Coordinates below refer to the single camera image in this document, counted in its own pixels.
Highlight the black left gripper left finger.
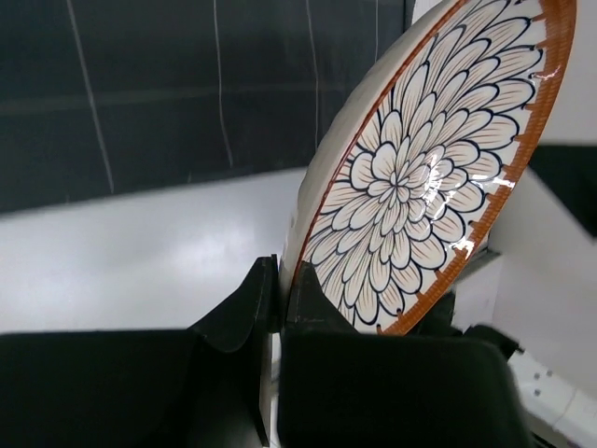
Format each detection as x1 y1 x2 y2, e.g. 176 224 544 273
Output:
1 257 278 447

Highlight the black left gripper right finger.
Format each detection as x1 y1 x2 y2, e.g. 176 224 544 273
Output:
278 263 535 447

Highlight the floral patterned ceramic plate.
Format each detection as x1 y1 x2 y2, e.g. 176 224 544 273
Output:
280 0 576 334

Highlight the dark checked cloth placemat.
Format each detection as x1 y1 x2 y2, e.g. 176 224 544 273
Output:
1 1 414 213

